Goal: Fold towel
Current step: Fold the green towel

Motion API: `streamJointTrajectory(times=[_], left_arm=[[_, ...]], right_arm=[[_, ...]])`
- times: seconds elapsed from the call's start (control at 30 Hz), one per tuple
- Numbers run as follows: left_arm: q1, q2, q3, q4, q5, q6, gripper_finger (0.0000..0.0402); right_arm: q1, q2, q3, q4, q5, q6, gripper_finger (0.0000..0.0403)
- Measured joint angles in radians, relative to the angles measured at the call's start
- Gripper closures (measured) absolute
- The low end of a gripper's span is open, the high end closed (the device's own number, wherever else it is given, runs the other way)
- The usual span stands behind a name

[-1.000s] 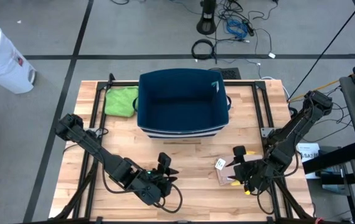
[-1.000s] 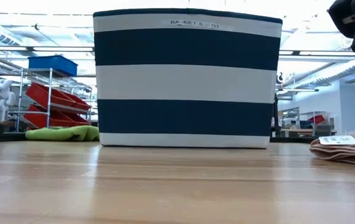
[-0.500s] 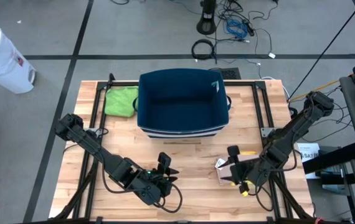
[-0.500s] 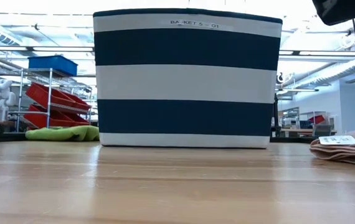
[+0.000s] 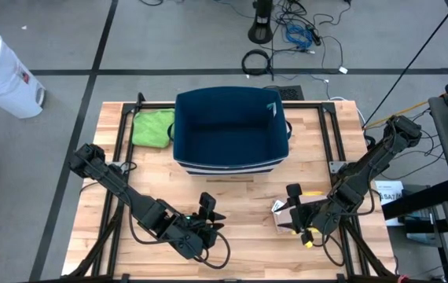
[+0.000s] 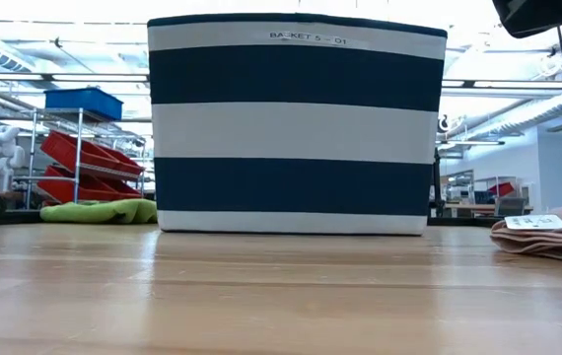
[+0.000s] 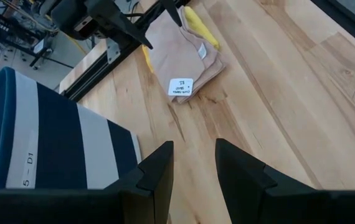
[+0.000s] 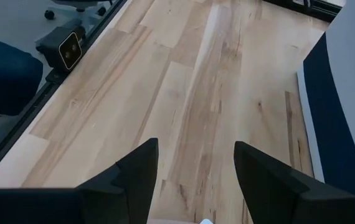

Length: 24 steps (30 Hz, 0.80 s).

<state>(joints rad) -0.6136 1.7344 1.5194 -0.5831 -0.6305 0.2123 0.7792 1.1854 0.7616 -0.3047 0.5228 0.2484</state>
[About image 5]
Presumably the thin black pole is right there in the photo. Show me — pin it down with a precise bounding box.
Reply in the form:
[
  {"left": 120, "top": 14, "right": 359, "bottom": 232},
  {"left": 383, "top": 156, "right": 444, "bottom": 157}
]
[{"left": 363, "top": 0, "right": 448, "bottom": 129}]

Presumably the silver metal bracket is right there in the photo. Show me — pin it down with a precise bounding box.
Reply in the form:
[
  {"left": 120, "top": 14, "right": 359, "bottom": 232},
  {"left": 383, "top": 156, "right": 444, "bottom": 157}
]
[{"left": 328, "top": 160, "right": 347, "bottom": 175}]

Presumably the blue cable bundle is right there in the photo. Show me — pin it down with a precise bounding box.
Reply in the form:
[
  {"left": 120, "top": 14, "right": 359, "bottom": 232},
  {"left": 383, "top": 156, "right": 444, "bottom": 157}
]
[{"left": 285, "top": 23, "right": 314, "bottom": 51}]

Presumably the black floor vent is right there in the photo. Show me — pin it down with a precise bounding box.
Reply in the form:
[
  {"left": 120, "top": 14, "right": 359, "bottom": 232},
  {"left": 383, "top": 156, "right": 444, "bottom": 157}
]
[{"left": 263, "top": 85, "right": 305, "bottom": 101}]

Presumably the black stand base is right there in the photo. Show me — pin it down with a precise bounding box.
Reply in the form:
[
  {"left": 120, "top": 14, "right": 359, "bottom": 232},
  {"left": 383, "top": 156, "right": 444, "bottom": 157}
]
[{"left": 247, "top": 0, "right": 274, "bottom": 45}]

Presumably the black power strip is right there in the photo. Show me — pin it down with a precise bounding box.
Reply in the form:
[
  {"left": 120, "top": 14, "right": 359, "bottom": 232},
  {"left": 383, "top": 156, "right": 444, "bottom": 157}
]
[{"left": 306, "top": 25, "right": 321, "bottom": 46}]

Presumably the navy white striped fabric basket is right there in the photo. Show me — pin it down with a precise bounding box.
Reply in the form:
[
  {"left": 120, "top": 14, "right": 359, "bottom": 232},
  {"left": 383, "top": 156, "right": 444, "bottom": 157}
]
[{"left": 167, "top": 86, "right": 292, "bottom": 176}]

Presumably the yellow cable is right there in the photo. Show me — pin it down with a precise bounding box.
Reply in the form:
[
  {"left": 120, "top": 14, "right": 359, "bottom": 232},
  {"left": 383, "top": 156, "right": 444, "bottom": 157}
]
[{"left": 365, "top": 80, "right": 448, "bottom": 130}]

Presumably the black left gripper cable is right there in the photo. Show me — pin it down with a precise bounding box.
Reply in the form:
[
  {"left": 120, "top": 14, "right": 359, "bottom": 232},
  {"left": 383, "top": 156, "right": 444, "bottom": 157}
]
[{"left": 128, "top": 211, "right": 232, "bottom": 270}]

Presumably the green microfibre towel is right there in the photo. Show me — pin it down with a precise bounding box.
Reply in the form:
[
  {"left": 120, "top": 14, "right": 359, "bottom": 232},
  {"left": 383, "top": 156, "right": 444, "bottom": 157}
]
[{"left": 131, "top": 108, "right": 176, "bottom": 149}]

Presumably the white trash can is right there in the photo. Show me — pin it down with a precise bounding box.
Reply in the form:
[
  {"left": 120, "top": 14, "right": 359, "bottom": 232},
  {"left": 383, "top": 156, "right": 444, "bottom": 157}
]
[{"left": 0, "top": 25, "right": 47, "bottom": 119}]

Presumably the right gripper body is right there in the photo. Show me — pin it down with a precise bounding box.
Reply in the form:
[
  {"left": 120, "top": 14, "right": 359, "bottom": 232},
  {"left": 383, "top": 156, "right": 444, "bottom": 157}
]
[{"left": 285, "top": 183, "right": 335, "bottom": 249}]

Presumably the coiled black cable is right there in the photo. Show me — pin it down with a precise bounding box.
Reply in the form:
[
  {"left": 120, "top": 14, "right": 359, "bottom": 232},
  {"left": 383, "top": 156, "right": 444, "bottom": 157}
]
[{"left": 241, "top": 49, "right": 272, "bottom": 76}]

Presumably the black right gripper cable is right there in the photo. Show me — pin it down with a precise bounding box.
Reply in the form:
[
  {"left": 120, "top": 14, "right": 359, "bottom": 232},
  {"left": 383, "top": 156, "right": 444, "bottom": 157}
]
[{"left": 321, "top": 231, "right": 347, "bottom": 269}]

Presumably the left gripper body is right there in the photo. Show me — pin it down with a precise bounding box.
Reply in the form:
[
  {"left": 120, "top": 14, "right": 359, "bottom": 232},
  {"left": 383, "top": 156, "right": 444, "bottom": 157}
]
[{"left": 171, "top": 192, "right": 219, "bottom": 260}]

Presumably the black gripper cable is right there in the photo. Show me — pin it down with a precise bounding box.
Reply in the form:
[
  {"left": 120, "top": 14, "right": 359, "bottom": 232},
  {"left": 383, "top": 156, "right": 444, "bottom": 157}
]
[
  {"left": 128, "top": 211, "right": 232, "bottom": 270},
  {"left": 321, "top": 231, "right": 347, "bottom": 269}
]

